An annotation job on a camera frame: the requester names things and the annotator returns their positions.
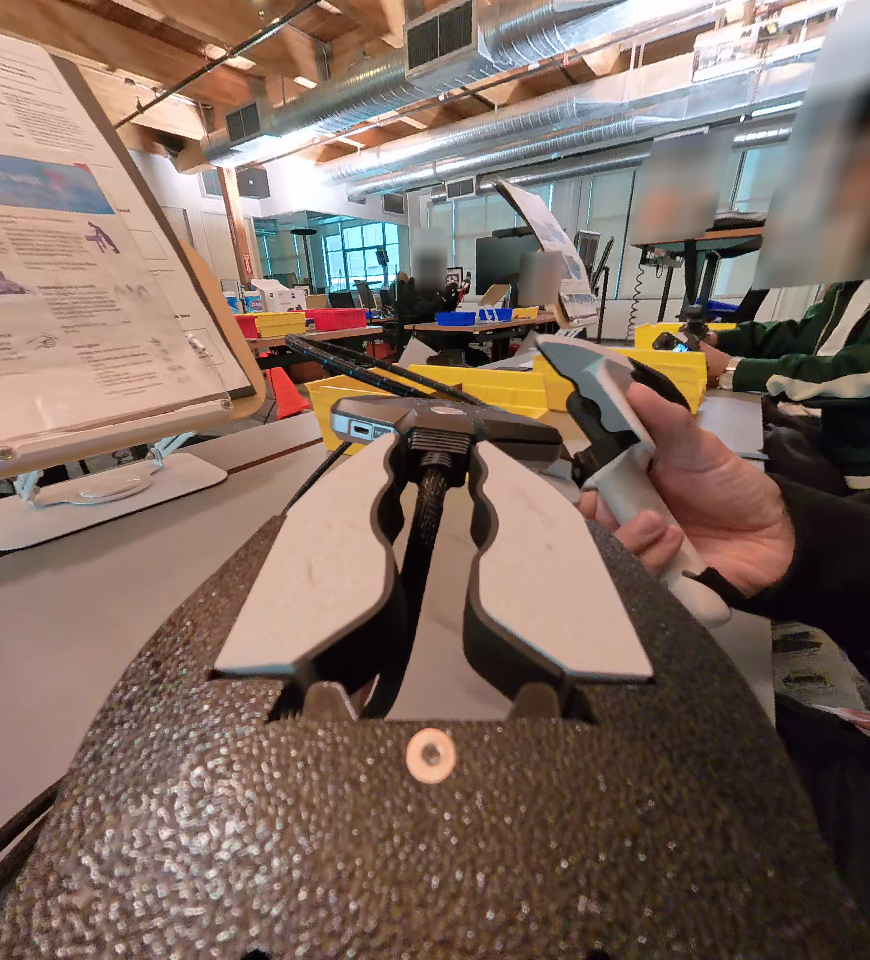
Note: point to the blue storage bin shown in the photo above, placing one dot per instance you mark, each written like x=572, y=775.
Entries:
x=495, y=315
x=456, y=319

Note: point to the person's right forearm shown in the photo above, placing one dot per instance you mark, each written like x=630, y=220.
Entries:
x=854, y=585

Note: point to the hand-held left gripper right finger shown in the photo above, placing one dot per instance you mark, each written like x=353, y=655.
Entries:
x=555, y=592

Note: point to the wooden post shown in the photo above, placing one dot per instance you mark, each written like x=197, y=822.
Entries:
x=236, y=232

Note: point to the orange traffic cone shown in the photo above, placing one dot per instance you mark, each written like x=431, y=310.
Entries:
x=285, y=401

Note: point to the black monitor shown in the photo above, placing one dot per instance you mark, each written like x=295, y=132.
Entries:
x=506, y=262

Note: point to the silver air duct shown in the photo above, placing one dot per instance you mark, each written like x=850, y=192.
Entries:
x=555, y=120
x=330, y=105

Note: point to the raised standing desk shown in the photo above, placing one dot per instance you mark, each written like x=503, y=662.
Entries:
x=704, y=238

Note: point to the red storage bin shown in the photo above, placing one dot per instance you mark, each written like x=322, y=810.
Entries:
x=337, y=319
x=247, y=327

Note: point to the grey multiport hub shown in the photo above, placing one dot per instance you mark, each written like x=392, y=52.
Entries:
x=442, y=420

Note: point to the grey vent box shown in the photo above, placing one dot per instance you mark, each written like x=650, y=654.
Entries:
x=441, y=37

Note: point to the black wall speaker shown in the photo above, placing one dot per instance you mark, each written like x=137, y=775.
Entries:
x=253, y=182

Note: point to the white cardboard box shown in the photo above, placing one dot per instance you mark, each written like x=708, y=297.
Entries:
x=277, y=296

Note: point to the instruction sheet on wooden stand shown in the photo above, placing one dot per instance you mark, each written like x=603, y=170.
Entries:
x=180, y=480

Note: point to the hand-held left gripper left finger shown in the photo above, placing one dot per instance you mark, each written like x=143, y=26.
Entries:
x=315, y=585

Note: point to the wooden document stand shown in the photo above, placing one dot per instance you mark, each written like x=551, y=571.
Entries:
x=547, y=240

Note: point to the printed plastic packet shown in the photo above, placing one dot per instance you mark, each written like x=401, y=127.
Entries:
x=839, y=675

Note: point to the person's dark trousers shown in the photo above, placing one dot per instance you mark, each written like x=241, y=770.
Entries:
x=854, y=825

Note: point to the person's right hand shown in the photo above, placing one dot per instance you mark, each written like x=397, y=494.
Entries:
x=727, y=510

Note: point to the yellow storage bin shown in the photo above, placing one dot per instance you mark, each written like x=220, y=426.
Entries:
x=281, y=324
x=644, y=330
x=320, y=412
x=698, y=371

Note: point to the printed instruction sheet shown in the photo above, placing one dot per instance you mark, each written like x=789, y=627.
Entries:
x=45, y=300

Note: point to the black vent grille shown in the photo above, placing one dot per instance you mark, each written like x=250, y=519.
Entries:
x=244, y=121

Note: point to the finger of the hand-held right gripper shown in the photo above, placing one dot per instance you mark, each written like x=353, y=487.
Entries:
x=607, y=405

